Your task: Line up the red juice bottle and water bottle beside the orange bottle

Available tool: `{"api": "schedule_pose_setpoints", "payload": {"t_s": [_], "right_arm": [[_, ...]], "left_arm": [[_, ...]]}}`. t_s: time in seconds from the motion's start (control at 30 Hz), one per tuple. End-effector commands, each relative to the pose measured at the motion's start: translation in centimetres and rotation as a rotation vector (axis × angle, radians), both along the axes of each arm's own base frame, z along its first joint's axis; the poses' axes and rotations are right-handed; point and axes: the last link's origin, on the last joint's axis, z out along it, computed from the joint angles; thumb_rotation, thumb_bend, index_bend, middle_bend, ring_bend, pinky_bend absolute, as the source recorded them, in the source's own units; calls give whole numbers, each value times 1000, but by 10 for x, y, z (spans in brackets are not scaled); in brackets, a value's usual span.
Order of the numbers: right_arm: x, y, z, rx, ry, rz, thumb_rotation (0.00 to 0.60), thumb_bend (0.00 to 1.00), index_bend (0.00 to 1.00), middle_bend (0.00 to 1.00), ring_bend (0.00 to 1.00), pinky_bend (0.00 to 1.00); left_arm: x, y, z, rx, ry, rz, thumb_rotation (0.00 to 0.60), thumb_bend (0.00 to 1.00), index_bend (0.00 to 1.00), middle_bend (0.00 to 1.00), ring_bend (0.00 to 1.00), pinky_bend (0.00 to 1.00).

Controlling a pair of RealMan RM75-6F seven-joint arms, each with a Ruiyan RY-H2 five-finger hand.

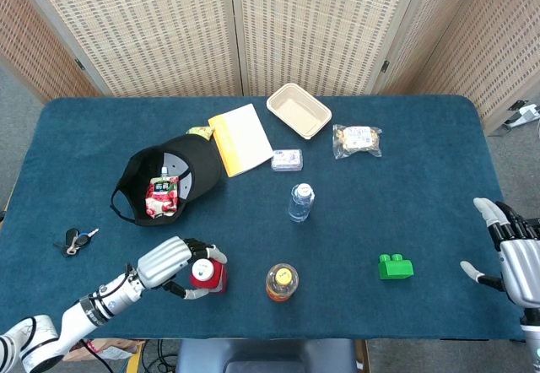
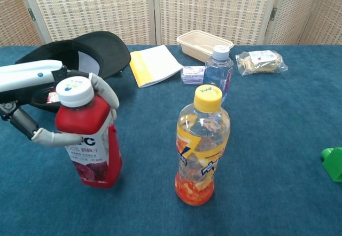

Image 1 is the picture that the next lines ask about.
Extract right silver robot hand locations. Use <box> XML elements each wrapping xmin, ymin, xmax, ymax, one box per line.
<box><xmin>459</xmin><ymin>197</ymin><xmax>540</xmax><ymax>306</ymax></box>

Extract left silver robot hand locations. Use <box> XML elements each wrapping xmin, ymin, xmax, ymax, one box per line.
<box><xmin>135</xmin><ymin>235</ymin><xmax>229</xmax><ymax>301</ymax></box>

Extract red bottle white cap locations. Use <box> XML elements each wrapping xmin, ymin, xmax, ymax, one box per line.
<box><xmin>188</xmin><ymin>257</ymin><xmax>230</xmax><ymax>295</ymax></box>

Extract clear water bottle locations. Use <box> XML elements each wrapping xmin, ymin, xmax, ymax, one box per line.
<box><xmin>288</xmin><ymin>182</ymin><xmax>316</xmax><ymax>224</ymax></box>

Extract dark robot base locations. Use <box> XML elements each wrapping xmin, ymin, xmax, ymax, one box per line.
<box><xmin>175</xmin><ymin>338</ymin><xmax>359</xmax><ymax>373</ymax></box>

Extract red jelly drink pouch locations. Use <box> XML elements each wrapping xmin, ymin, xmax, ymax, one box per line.
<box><xmin>144</xmin><ymin>166</ymin><xmax>181</xmax><ymax>219</ymax></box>

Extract bunch of keys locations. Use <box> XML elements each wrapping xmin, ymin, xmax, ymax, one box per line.
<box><xmin>53</xmin><ymin>227</ymin><xmax>100</xmax><ymax>258</ymax></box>

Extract black baseball cap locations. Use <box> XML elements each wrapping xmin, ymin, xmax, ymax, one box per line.
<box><xmin>110</xmin><ymin>133</ymin><xmax>224</xmax><ymax>228</ymax></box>

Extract orange drink bottle yellow cap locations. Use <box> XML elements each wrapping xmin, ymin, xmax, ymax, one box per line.
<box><xmin>265</xmin><ymin>262</ymin><xmax>300</xmax><ymax>303</ymax></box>

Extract green toy brick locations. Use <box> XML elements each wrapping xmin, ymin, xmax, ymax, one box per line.
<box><xmin>378</xmin><ymin>253</ymin><xmax>415</xmax><ymax>281</ymax></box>

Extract yellow green snack packet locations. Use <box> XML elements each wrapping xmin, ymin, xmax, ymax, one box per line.
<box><xmin>186</xmin><ymin>125</ymin><xmax>215</xmax><ymax>141</ymax></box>

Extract yellow white notebook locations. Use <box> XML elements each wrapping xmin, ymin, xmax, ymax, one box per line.
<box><xmin>208</xmin><ymin>103</ymin><xmax>275</xmax><ymax>179</ymax></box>

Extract white power strip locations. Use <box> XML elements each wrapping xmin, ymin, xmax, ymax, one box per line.
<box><xmin>501</xmin><ymin>101</ymin><xmax>540</xmax><ymax>128</ymax></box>

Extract blue felt tablecloth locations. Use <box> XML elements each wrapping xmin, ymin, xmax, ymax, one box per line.
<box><xmin>0</xmin><ymin>95</ymin><xmax>527</xmax><ymax>340</ymax></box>

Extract small tissue pack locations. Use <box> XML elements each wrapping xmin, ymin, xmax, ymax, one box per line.
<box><xmin>270</xmin><ymin>149</ymin><xmax>305</xmax><ymax>173</ymax></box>

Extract beige paper food tray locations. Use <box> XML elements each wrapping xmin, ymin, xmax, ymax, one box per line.
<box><xmin>266</xmin><ymin>82</ymin><xmax>333</xmax><ymax>141</ymax></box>

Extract clear bag of snacks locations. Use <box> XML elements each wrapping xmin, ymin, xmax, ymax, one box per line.
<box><xmin>332</xmin><ymin>123</ymin><xmax>384</xmax><ymax>160</ymax></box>

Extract woven folding screen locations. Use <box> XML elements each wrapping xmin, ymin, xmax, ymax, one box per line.
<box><xmin>0</xmin><ymin>0</ymin><xmax>540</xmax><ymax>136</ymax></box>

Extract black floor cables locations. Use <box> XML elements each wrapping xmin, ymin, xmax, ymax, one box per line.
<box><xmin>141</xmin><ymin>338</ymin><xmax>181</xmax><ymax>373</ymax></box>

